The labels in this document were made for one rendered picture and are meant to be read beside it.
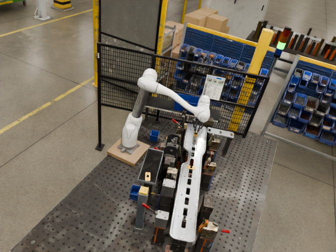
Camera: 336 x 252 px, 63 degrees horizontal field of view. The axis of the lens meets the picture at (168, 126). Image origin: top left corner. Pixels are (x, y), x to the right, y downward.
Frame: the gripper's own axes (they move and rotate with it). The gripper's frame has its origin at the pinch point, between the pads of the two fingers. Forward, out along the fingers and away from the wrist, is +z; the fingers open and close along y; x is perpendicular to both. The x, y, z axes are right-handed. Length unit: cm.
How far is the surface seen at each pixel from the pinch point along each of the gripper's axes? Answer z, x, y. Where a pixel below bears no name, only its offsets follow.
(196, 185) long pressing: 6, -66, 7
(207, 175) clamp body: 15.0, -43.1, 17.1
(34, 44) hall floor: 108, 336, -382
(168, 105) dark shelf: 4, 41, -36
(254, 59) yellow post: -64, 58, 44
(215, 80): -33, 54, 10
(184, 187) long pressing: 6, -72, -3
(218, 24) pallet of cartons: 14, 432, 21
